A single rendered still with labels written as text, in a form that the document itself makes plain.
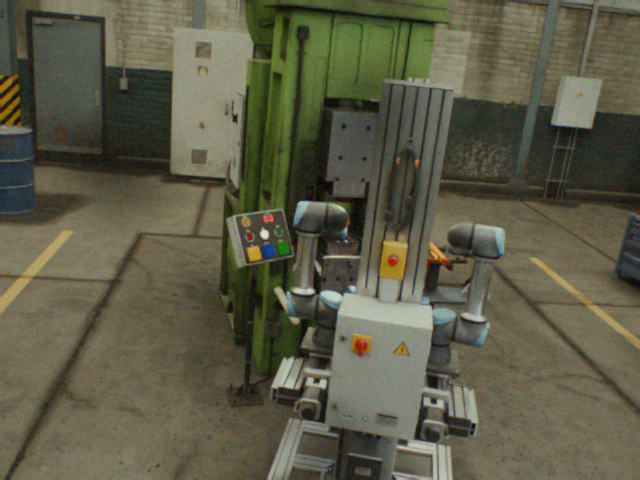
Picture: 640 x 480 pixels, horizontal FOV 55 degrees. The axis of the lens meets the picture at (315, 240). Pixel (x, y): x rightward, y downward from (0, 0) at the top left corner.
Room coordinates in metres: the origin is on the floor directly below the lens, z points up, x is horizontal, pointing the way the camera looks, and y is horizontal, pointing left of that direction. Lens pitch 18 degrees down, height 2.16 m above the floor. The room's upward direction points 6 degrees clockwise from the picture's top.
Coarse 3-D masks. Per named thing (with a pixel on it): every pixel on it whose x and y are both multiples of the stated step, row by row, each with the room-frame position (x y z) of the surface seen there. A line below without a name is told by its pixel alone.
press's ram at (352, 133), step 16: (336, 112) 3.52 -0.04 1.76; (352, 112) 3.58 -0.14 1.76; (368, 112) 3.66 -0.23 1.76; (336, 128) 3.52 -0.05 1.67; (352, 128) 3.55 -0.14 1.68; (368, 128) 3.59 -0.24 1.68; (320, 144) 3.68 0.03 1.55; (336, 144) 3.53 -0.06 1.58; (352, 144) 3.56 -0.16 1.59; (368, 144) 3.59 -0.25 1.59; (320, 160) 3.65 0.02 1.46; (336, 160) 3.53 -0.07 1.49; (352, 160) 3.56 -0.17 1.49; (368, 160) 3.59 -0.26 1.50; (320, 176) 3.62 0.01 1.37; (336, 176) 3.53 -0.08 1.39; (352, 176) 3.56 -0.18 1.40; (368, 176) 3.60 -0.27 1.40
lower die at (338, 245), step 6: (348, 234) 3.71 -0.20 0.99; (324, 240) 3.59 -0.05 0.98; (330, 240) 3.59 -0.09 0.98; (336, 240) 3.57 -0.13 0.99; (342, 240) 3.57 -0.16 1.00; (354, 240) 3.60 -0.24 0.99; (324, 246) 3.57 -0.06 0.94; (330, 246) 3.54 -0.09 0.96; (336, 246) 3.55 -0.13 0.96; (342, 246) 3.56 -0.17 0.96; (348, 246) 3.57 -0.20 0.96; (354, 246) 3.58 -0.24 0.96; (330, 252) 3.54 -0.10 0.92; (336, 252) 3.55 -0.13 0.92; (342, 252) 3.56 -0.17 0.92; (348, 252) 3.57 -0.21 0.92
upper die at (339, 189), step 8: (320, 184) 3.77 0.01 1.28; (328, 184) 3.62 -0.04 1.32; (336, 184) 3.54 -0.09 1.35; (344, 184) 3.55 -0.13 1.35; (352, 184) 3.57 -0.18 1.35; (360, 184) 3.58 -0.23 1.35; (328, 192) 3.60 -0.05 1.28; (336, 192) 3.54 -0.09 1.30; (344, 192) 3.55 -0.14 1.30; (352, 192) 3.57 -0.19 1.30; (360, 192) 3.58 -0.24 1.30
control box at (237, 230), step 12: (240, 216) 3.21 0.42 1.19; (252, 216) 3.26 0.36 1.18; (276, 216) 3.36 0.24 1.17; (228, 228) 3.21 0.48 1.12; (240, 228) 3.17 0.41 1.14; (252, 228) 3.22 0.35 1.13; (264, 228) 3.27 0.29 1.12; (276, 228) 3.32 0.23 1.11; (240, 240) 3.13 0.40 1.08; (252, 240) 3.18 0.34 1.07; (264, 240) 3.23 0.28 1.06; (276, 240) 3.28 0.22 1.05; (288, 240) 3.33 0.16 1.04; (240, 252) 3.12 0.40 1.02; (276, 252) 3.24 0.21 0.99; (240, 264) 3.11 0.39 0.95; (252, 264) 3.14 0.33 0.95
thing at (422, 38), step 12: (408, 24) 3.79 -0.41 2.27; (420, 24) 3.81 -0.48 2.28; (432, 24) 3.83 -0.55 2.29; (408, 36) 3.79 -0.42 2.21; (420, 36) 3.81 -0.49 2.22; (432, 36) 3.84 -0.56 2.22; (396, 48) 3.78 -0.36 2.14; (420, 48) 3.82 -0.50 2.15; (432, 48) 3.85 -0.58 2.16; (396, 60) 3.77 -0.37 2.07; (408, 60) 3.80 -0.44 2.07; (420, 60) 3.83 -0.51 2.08; (396, 72) 3.78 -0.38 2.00; (408, 72) 3.80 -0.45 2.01; (420, 72) 3.83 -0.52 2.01; (372, 108) 4.03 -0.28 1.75; (360, 204) 4.04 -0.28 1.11; (360, 216) 4.01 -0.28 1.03; (360, 228) 3.99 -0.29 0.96
